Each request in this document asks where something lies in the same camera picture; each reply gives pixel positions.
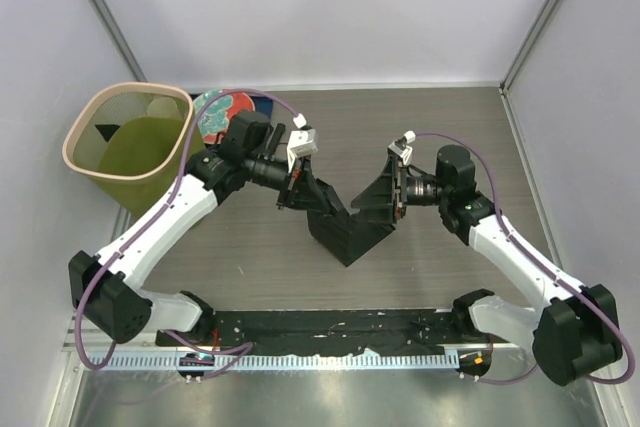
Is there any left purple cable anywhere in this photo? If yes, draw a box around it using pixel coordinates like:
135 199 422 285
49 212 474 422
72 88 307 406

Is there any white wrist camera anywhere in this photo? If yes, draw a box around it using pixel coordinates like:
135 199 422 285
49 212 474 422
387 130 416 167
286 113 318 172

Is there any olive green trash bin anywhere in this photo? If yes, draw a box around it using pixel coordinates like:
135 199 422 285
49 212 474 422
62 82 195 218

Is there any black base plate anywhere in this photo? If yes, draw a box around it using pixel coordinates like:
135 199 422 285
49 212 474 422
155 307 512 357

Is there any blue tray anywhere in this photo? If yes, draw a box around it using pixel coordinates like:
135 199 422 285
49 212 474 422
250 94 274 118

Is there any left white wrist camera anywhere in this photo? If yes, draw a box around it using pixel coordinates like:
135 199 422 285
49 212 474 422
286 113 318 172

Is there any black trash bag roll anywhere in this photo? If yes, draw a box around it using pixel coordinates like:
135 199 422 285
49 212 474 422
266 123 286 157

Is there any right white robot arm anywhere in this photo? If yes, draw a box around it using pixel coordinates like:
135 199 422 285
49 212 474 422
351 140 623 386

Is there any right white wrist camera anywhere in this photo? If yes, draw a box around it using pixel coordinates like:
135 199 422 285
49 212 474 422
387 130 416 167

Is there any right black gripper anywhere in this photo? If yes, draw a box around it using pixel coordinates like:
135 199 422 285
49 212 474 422
353 154 452 224

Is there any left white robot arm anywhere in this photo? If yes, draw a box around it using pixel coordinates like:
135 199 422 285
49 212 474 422
69 111 333 346

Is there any white slotted cable duct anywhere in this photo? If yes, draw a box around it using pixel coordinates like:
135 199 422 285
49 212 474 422
104 349 459 372

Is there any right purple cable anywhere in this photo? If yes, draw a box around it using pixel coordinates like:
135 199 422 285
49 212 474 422
414 132 630 388

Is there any purple cable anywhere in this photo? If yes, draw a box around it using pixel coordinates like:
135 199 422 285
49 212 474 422
72 88 307 406
414 132 630 388

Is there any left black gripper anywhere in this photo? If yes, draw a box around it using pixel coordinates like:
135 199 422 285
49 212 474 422
244 152 331 213

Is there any red patterned plate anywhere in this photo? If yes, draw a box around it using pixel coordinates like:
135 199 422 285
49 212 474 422
198 93 255 146

